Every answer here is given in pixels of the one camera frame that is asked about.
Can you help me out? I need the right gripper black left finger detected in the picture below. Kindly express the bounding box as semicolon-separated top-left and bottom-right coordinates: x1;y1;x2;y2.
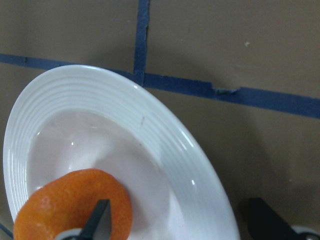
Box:
77;199;112;240

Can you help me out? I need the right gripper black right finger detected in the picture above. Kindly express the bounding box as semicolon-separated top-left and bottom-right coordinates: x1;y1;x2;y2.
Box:
247;198;299;240

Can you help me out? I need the orange fruit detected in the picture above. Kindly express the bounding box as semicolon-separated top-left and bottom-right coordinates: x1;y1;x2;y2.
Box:
13;168;133;240

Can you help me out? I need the white ceramic plate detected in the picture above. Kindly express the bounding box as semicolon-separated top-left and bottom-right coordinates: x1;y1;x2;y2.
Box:
3;65;240;240

